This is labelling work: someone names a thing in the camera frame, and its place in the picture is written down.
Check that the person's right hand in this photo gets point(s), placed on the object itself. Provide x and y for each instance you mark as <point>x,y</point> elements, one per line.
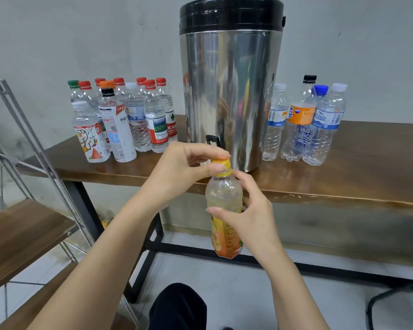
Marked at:
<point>258,227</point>

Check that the person's left hand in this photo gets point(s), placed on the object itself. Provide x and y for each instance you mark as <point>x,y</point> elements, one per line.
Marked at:
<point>179,172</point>

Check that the yellow label plastic bottle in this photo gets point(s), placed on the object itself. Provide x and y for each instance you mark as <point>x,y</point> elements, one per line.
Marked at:
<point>224,196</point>

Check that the white-cap blue-label bottle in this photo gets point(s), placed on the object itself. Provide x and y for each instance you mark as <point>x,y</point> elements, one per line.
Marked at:
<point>139,120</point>

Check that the white patterned label plastic bottle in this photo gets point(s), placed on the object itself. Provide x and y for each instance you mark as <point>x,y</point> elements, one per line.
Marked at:
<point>91,137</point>

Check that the green red label plastic bottle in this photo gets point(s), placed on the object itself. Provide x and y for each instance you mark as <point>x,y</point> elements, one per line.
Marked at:
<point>141,79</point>

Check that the stainless steel water dispenser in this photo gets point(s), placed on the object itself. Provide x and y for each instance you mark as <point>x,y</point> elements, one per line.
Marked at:
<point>230,86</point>

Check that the slim blue label plastic bottle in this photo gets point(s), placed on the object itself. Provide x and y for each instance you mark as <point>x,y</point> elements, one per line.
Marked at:
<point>275,120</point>

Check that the orange cap clear plastic bottle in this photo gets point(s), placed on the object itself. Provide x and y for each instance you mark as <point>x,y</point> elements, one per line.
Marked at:
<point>107,84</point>

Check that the orange label black cap bottle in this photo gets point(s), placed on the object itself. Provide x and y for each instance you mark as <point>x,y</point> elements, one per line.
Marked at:
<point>299,117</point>

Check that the white cap blue label bottle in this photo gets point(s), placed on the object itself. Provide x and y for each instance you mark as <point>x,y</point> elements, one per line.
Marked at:
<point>325,123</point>

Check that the green label plastic water bottle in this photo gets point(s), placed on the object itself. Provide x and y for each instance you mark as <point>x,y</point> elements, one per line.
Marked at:
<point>74,87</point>

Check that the blue cap plastic bottle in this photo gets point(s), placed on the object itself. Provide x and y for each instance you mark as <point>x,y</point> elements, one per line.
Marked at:
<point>321,90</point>

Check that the wooden metal shelf rack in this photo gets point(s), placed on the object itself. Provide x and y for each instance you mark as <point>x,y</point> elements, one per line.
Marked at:
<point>20,237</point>

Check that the person's right forearm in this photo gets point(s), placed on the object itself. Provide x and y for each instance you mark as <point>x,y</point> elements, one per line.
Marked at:
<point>296,299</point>

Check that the person's left forearm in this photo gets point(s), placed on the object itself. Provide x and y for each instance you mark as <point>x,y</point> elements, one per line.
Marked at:
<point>96,271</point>

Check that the person's black trouser leg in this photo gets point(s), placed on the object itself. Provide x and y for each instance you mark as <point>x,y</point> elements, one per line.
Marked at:
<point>177,309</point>

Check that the yellow debris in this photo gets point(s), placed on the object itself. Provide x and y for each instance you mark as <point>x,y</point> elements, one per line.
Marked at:
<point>104,222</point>

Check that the black metal table frame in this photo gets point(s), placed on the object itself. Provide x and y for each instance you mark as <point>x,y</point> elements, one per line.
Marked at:
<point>323,270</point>

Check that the wooden stool with black frame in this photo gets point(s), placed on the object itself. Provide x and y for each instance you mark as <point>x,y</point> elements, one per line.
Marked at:
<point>396,299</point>

